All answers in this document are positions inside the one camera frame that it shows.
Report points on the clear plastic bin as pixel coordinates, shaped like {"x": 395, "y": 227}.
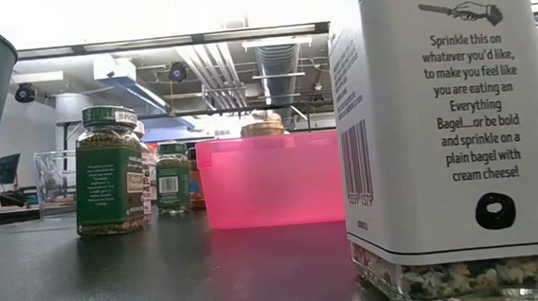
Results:
{"x": 55, "y": 184}

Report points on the furikake jar tan lid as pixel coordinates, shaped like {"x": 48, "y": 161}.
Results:
{"x": 263, "y": 129}

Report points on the pink plastic bin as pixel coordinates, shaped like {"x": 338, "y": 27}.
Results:
{"x": 271, "y": 183}

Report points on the orange spice jar black lid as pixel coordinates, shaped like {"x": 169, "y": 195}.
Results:
{"x": 196, "y": 184}

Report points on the oregano jar green lid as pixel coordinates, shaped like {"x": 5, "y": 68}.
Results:
{"x": 107, "y": 181}
{"x": 173, "y": 176}

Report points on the computer monitor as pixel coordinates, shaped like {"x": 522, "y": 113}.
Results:
{"x": 9, "y": 168}

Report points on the black ceiling spotlight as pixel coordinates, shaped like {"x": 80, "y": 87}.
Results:
{"x": 177, "y": 72}
{"x": 25, "y": 93}

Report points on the grey ribbed ceiling duct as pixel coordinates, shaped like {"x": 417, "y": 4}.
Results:
{"x": 277, "y": 64}

